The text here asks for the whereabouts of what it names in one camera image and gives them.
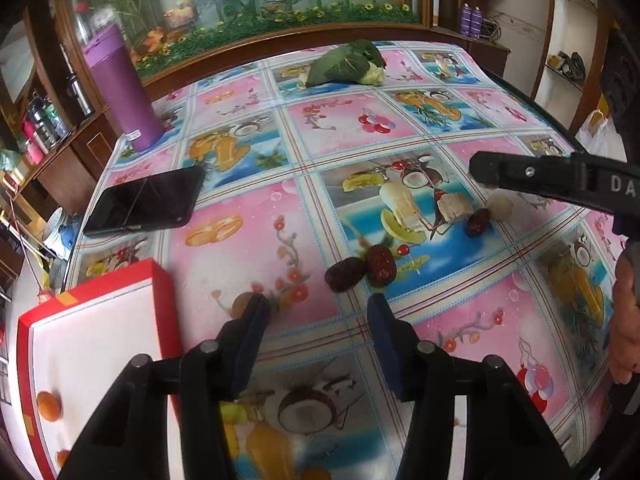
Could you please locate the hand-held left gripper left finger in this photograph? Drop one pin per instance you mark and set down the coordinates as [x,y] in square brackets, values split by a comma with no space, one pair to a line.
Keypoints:
[245,345]

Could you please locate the red cardboard box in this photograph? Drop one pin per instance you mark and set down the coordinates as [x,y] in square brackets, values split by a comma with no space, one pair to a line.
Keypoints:
[167,310]

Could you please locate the purple thermos bottle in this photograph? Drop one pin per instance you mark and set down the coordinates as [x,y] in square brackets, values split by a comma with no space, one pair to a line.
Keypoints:
[122,90]

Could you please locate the bottles on side shelf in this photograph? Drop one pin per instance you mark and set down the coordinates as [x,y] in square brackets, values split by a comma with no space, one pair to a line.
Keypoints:
[47,120]

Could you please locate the green plastic bag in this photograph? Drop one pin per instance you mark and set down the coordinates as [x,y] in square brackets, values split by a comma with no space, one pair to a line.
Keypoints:
[7,161]

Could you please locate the orange tangerine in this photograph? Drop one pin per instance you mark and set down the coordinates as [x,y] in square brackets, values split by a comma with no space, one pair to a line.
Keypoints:
[62,458]
[49,405]

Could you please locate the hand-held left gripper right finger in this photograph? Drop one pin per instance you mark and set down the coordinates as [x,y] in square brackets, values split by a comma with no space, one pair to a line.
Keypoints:
[390,345]

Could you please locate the small purple bottle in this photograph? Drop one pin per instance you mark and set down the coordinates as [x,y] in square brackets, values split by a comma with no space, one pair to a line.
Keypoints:
[477,23]
[466,21]

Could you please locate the black smartphone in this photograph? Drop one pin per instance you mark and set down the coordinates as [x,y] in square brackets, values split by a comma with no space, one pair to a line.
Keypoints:
[142,202]

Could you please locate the pink bottle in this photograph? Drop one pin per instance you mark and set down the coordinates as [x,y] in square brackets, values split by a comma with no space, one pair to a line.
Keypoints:
[31,142]

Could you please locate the dark tools pile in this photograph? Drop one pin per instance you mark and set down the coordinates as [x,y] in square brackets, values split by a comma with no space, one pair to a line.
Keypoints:
[565,63]

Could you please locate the green leafy vegetable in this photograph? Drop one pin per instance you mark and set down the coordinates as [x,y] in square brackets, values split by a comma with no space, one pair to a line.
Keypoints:
[340,62]

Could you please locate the pale round fruit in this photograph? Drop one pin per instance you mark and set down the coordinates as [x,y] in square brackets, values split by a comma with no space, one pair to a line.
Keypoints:
[501,207]

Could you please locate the steel flask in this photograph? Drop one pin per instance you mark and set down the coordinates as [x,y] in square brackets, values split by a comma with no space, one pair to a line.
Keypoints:
[80,96]

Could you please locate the flower painted glass panel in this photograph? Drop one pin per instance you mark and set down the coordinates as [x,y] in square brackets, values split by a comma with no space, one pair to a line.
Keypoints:
[250,5]

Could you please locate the round beige grain cake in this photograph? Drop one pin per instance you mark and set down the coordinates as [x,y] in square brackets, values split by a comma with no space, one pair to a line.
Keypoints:
[456,207]

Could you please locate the white blue dish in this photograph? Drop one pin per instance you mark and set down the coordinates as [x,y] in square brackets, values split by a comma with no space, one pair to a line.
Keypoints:
[60,234]

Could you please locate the wooden cabinet with shelves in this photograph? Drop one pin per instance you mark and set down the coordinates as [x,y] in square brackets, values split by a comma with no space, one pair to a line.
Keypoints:
[75,150]

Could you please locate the dark red date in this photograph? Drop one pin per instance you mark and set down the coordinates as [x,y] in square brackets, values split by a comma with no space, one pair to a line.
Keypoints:
[381,265]
[478,223]
[345,274]

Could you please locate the person's right hand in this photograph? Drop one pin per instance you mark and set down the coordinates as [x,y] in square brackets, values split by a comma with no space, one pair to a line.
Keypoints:
[627,320]

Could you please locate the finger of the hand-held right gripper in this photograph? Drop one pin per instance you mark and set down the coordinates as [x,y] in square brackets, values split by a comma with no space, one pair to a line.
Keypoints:
[525,172]

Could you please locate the white plastic bag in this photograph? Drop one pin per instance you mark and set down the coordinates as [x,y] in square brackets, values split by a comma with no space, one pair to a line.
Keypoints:
[595,131]

